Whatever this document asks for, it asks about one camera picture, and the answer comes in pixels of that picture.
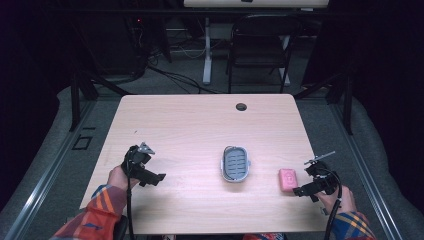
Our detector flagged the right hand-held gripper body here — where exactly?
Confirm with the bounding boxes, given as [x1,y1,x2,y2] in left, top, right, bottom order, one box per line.
[303,150,342,197]

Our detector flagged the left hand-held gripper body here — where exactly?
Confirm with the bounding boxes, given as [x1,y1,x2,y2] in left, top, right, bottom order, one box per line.
[120,141,156,182]

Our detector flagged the pink soap bar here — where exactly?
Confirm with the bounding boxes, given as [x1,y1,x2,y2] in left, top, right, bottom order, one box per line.
[278,168,299,193]

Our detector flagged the person's left hand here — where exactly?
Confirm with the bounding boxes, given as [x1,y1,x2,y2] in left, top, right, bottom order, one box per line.
[106,165,141,192]

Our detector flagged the person's right hand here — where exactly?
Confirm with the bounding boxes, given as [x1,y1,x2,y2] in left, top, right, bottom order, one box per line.
[315,184,358,215]

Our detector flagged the person's lap in plaid cloth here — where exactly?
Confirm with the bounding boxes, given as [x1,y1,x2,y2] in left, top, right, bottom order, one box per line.
[242,232,287,240]

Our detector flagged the grey soap dish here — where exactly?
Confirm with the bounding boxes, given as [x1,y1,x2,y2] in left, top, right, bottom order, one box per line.
[220,145,252,184]

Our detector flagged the black metal stand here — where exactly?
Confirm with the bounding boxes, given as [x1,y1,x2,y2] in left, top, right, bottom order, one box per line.
[293,68,355,136]
[68,68,131,133]

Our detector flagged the black folding chair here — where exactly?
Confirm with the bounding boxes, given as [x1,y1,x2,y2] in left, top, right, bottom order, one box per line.
[226,13,303,94]

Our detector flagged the white desk with white legs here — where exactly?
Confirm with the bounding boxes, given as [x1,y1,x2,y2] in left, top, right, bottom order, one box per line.
[183,0,330,87]

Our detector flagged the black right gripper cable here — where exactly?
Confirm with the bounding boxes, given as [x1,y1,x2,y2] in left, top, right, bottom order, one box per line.
[318,168,344,240]

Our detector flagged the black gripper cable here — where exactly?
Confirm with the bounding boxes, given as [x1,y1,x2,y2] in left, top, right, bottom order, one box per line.
[318,168,344,240]
[124,151,136,240]

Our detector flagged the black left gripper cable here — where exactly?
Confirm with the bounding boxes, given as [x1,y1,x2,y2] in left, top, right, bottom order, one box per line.
[124,151,136,240]

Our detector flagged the aluminium floor rail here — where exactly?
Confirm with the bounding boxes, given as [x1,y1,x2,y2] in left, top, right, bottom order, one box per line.
[329,103,406,240]
[3,99,98,240]

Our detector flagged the black floor cables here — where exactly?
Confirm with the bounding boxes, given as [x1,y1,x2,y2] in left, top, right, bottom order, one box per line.
[99,13,224,95]

